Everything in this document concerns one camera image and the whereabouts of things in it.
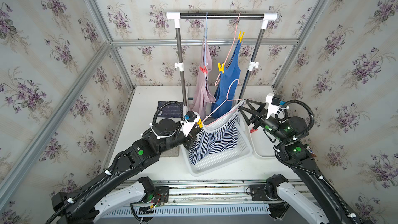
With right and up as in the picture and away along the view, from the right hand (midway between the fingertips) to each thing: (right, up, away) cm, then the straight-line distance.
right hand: (247, 105), depth 61 cm
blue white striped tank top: (-11, -16, +15) cm, 25 cm away
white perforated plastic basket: (-13, -31, +19) cm, 39 cm away
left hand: (-18, -9, +2) cm, 21 cm away
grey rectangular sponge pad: (-35, -27, +23) cm, 50 cm away
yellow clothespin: (-19, -7, -2) cm, 21 cm away
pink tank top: (-17, +4, +12) cm, 21 cm away
